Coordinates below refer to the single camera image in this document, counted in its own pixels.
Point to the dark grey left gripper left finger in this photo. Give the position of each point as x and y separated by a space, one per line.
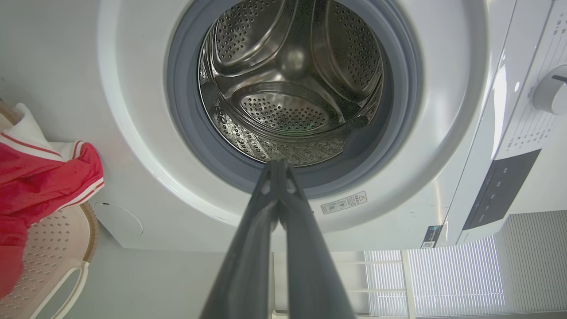
248 266

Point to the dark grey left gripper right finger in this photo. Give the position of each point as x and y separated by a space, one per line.
310 274

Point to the red garment with white trim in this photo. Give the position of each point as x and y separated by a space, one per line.
40 181

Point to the stainless steel washing machine drum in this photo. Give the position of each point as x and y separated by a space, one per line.
283 106

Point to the cream perforated plastic laundry basket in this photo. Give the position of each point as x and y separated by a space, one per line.
57 248

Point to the dark washing machine display panel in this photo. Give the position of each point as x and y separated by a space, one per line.
500 190

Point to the white washing machine control knob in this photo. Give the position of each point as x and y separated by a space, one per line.
551 91

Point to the grey warning label sticker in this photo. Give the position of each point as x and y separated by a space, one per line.
344 202

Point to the round white filter cover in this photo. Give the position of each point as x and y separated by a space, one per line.
118 219

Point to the grey rubber door gasket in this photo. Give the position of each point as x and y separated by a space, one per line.
186 133

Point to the grey slatted window blind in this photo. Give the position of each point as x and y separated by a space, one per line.
465 274

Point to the white front-load washing machine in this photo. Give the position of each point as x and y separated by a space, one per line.
443 133

